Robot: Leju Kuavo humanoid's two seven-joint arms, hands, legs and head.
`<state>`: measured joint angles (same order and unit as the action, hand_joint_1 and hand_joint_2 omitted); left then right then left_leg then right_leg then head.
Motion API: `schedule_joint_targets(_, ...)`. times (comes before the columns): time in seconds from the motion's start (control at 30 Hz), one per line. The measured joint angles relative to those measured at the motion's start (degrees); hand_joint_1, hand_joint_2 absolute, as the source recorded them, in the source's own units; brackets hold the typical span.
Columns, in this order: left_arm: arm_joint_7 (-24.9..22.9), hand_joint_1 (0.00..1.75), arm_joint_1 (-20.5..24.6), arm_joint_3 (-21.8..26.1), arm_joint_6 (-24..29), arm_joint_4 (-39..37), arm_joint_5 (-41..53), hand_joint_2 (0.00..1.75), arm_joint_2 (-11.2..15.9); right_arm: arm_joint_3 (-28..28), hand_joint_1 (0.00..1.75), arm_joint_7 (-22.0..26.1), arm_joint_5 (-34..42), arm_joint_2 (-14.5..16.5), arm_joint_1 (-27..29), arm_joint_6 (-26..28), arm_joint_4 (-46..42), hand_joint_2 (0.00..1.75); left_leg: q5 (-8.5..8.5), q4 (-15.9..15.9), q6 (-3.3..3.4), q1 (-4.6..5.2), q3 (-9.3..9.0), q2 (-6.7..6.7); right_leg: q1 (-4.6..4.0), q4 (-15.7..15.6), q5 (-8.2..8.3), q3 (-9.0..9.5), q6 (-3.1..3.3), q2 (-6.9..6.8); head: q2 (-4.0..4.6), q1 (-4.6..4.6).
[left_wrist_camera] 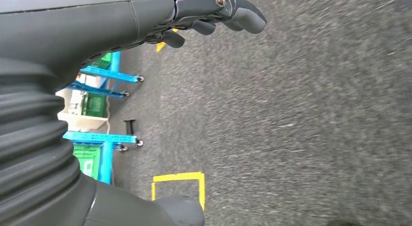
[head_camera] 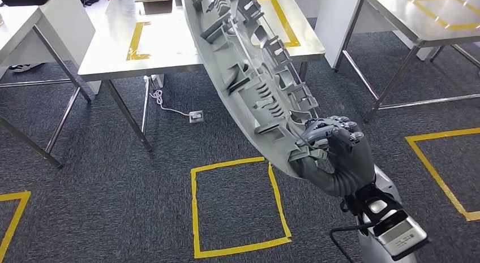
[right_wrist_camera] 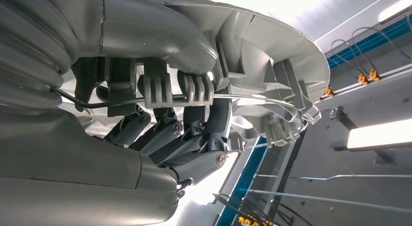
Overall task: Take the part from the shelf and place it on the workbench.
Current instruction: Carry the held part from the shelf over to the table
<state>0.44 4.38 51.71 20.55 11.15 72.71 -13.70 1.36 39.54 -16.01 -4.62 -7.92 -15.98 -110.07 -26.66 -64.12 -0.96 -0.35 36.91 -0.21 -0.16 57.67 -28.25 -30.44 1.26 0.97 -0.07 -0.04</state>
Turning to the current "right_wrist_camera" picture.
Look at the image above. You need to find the grey ceiling conduit pipe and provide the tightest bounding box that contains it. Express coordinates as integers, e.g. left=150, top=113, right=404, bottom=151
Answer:
left=248, top=189, right=412, bottom=215
left=257, top=174, right=412, bottom=182

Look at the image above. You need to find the ceiling light panel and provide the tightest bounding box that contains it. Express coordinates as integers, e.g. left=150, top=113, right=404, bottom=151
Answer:
left=378, top=0, right=412, bottom=26
left=347, top=118, right=412, bottom=153

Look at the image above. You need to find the blue ceiling cable tray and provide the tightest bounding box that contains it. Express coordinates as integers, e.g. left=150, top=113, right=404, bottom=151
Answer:
left=215, top=138, right=269, bottom=226
left=326, top=17, right=412, bottom=70

